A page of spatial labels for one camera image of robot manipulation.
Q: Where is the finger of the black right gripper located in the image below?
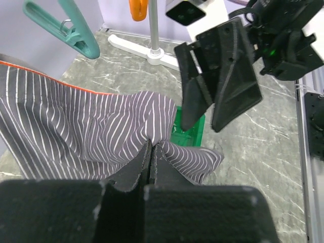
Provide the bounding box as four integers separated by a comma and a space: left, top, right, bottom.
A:
174, 42, 213, 131

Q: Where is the white grey drying rack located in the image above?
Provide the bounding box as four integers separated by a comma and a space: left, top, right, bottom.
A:
108, 1, 179, 71

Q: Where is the green plastic tray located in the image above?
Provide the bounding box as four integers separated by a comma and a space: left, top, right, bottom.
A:
169, 105, 206, 148

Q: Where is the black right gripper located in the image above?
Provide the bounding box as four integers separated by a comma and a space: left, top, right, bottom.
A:
196, 1, 323, 132

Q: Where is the orange clothes peg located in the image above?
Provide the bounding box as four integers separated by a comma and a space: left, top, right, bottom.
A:
129, 0, 148, 22

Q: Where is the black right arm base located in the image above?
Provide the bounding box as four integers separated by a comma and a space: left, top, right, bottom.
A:
304, 92, 323, 161

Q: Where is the teal clothes peg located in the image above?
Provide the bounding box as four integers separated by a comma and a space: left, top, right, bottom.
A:
23, 1, 100, 59

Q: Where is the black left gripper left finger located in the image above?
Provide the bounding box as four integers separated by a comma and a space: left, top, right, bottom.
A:
1, 142, 152, 242

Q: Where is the grey striped boxer underwear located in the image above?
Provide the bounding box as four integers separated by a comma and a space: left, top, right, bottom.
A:
1, 58, 223, 184

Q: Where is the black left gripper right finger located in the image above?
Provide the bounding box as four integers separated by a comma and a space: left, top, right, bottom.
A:
143, 145, 279, 242

